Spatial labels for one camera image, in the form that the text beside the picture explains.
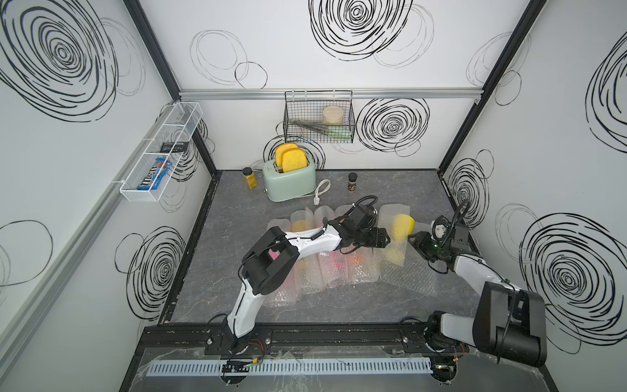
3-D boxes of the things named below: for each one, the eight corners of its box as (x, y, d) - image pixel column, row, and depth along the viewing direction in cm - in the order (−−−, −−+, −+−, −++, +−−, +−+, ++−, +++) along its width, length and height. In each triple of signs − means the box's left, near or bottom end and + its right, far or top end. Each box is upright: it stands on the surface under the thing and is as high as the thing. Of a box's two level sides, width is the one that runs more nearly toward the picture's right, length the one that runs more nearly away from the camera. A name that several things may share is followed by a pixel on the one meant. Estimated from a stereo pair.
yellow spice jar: (250, 190, 114) (245, 176, 107) (246, 182, 118) (241, 168, 110) (258, 186, 116) (254, 172, 109) (253, 179, 119) (249, 165, 112)
